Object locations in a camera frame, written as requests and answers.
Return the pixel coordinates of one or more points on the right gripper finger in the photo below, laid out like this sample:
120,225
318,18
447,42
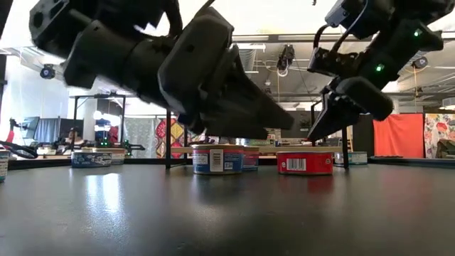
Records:
327,99
334,119

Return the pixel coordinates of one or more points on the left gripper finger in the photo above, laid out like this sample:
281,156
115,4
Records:
227,128
256,106

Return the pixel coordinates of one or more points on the gold-lid can blue red label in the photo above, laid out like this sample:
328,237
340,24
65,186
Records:
251,160
217,161

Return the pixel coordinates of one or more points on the silver-lid can white teal label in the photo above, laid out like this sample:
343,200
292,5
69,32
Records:
357,158

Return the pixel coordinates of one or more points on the silver-lid can red label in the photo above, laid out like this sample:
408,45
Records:
304,164

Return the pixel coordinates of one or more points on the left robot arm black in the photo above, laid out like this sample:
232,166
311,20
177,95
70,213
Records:
99,46

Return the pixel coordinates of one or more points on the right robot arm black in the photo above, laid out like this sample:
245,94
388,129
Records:
401,32

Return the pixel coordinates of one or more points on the black partition panel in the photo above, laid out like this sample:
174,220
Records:
362,137

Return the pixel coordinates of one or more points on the black monitor screen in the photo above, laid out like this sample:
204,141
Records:
296,121

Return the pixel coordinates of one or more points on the orange cloth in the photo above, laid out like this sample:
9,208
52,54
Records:
398,137

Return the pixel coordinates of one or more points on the black hanging device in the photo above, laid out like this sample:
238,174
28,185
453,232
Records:
285,58

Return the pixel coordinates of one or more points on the black round spotlight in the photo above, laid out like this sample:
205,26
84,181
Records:
420,63
47,72

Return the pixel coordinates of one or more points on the floral cloth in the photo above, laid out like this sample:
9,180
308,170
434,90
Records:
439,129

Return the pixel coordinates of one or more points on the grey patterned curtain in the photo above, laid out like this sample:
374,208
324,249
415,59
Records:
140,133

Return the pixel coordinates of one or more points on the black table mat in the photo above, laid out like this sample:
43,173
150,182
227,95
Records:
227,220

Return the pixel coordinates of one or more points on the black metal stand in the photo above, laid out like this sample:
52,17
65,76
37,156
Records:
99,95

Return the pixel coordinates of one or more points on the gold-lid can cream label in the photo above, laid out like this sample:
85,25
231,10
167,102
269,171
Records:
118,156

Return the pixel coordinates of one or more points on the silver-lid can blue label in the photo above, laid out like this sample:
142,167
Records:
91,160

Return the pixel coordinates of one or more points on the person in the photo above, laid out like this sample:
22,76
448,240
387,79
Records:
74,137

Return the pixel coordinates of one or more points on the blue grey curtain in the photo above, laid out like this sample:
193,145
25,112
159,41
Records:
46,129

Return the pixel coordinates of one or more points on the wooden shelf black metal frame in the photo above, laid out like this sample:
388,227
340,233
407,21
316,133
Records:
270,150

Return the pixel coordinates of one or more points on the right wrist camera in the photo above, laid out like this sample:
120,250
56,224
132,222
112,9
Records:
339,14

